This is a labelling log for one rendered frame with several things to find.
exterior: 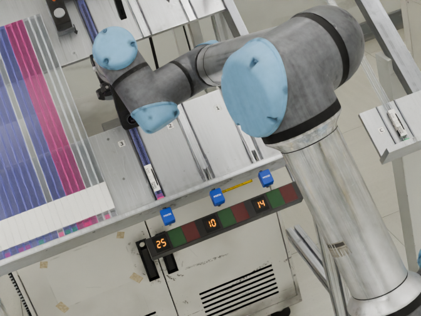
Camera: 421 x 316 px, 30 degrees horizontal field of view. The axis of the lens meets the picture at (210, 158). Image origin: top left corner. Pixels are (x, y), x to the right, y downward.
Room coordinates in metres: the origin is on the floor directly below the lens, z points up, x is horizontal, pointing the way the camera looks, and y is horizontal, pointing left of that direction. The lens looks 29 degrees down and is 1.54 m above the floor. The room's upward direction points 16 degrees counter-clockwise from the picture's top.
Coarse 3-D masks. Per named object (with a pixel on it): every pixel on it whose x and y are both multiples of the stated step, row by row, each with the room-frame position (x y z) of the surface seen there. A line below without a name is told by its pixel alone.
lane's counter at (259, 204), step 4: (260, 196) 1.37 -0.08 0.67; (252, 200) 1.37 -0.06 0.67; (256, 200) 1.37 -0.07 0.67; (260, 200) 1.37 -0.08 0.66; (264, 200) 1.36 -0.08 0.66; (252, 204) 1.36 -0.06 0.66; (256, 204) 1.36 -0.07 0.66; (260, 204) 1.36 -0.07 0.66; (264, 204) 1.36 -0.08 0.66; (256, 208) 1.35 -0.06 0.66; (260, 208) 1.35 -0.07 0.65; (264, 208) 1.35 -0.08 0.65; (268, 208) 1.35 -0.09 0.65; (256, 212) 1.35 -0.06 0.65; (260, 212) 1.35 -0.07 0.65
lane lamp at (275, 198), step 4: (268, 192) 1.38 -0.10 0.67; (272, 192) 1.37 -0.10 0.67; (276, 192) 1.37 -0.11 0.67; (268, 196) 1.37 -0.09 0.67; (272, 196) 1.37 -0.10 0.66; (276, 196) 1.37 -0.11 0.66; (280, 196) 1.37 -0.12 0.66; (272, 200) 1.36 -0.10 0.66; (276, 200) 1.36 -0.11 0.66; (280, 200) 1.36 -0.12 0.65; (272, 204) 1.36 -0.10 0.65; (276, 204) 1.36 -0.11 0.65; (280, 204) 1.35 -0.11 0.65
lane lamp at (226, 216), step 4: (228, 208) 1.36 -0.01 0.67; (220, 212) 1.36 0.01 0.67; (224, 212) 1.36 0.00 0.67; (228, 212) 1.35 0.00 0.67; (220, 216) 1.35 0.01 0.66; (224, 216) 1.35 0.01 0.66; (228, 216) 1.35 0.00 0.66; (232, 216) 1.35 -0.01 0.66; (224, 220) 1.34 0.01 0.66; (228, 220) 1.34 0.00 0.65; (232, 220) 1.34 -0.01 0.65; (224, 224) 1.34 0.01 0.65; (228, 224) 1.33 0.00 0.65
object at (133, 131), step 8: (80, 0) 1.74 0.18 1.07; (80, 8) 1.72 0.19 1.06; (88, 16) 1.70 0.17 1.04; (88, 24) 1.69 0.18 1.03; (96, 32) 1.67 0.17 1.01; (136, 136) 1.48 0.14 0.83; (136, 144) 1.46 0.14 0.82; (144, 152) 1.45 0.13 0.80; (144, 160) 1.44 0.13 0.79; (160, 192) 1.38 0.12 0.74
